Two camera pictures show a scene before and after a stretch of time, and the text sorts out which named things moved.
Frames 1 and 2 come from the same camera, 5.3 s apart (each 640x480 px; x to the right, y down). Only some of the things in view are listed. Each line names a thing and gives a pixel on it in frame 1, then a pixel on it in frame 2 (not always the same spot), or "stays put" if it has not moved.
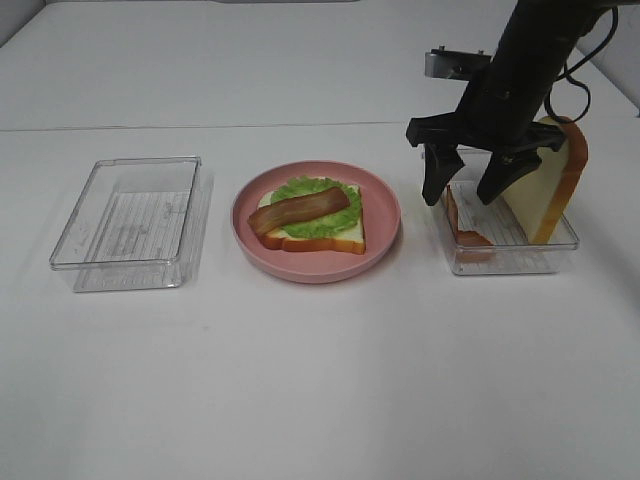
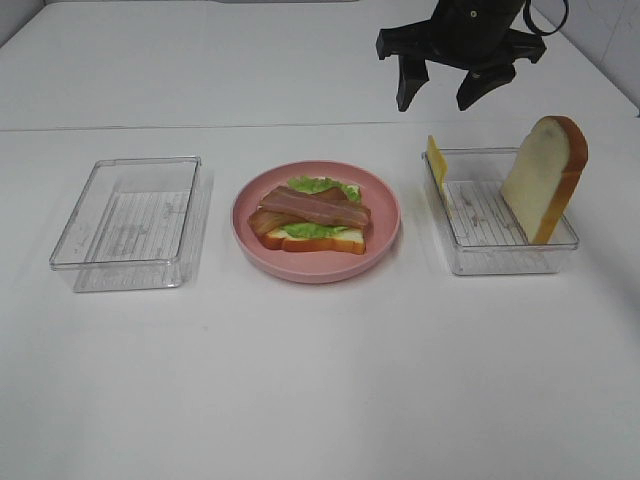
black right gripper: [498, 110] → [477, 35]
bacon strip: [470, 246] → [304, 205]
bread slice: [350, 238] stays put
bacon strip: [281, 212] stays put
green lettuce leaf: [323, 225] stays put
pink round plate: [380, 213] stays put
